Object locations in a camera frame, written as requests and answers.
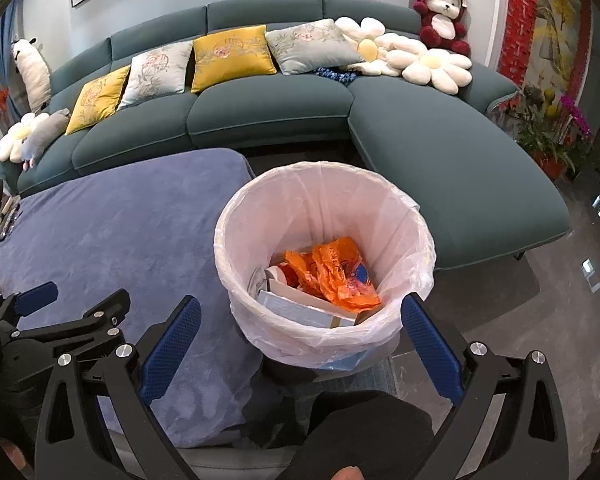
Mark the person's right hand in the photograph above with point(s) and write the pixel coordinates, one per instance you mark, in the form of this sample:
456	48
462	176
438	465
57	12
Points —
346	474

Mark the person's dark trousers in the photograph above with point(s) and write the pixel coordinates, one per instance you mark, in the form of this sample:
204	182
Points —
370	425

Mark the red patterned wall banner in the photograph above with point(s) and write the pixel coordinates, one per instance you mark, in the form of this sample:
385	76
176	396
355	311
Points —
517	20

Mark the large yellow embroidered pillow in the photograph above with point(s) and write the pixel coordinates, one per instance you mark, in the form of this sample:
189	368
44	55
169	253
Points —
230	57

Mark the teal sectional sofa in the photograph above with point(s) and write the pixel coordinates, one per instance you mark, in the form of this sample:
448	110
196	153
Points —
270	110

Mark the large grey embroidered pillow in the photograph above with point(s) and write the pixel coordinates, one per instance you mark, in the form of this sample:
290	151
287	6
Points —
307	45

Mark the blue beaded item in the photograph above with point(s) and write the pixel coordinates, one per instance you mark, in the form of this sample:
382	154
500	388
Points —
335	75

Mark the orange plastic bag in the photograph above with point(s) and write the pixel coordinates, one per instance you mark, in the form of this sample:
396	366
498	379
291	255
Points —
325	265

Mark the blue blanket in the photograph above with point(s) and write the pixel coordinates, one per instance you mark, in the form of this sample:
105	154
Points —
130	220

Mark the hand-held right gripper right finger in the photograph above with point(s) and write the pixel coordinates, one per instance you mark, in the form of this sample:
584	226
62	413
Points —
432	350

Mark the small grey embroidered pillow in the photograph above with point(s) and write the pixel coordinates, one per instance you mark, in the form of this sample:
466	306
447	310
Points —
155	75

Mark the floral wall painting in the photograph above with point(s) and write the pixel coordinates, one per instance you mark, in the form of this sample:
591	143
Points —
560	20

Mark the red hanging ornament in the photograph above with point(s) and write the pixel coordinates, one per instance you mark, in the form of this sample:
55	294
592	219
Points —
0	99

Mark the white plush animal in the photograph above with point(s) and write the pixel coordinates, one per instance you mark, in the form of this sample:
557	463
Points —
32	75

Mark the light blue cardboard box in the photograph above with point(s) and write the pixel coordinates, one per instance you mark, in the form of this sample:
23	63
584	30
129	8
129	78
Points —
300	312

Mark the grey blue floor rug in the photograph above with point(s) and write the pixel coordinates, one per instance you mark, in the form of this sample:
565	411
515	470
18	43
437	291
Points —
375	377

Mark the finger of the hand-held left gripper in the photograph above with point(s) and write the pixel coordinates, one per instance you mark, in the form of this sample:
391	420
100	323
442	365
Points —
37	299
100	317

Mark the blue wrapper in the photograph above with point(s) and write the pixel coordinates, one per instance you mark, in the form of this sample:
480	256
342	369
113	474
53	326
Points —
362	275

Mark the dark table clutter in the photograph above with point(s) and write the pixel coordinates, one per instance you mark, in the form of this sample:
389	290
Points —
9	217

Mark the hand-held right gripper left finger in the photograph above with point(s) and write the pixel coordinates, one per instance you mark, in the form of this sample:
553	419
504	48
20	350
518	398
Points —
172	355

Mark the small yellow embroidered pillow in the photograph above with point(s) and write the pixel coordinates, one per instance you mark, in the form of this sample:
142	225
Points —
97	100

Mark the purple orchid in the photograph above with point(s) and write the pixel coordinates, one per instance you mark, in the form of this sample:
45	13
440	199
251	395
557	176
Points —
577	115

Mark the white lined trash bin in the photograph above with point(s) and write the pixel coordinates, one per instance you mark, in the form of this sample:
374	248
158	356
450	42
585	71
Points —
330	200

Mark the person's left hand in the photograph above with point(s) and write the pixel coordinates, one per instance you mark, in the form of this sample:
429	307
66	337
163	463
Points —
16	462

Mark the red and white paper cup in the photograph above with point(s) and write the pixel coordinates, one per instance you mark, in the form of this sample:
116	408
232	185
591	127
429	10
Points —
275	277

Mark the potted green plant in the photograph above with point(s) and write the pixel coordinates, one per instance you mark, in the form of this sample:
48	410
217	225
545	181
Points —
540	135

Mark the red plush bear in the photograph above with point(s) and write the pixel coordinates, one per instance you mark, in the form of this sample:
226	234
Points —
442	15

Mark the floor socket plate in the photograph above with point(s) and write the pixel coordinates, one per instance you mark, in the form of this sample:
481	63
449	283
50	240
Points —
595	287

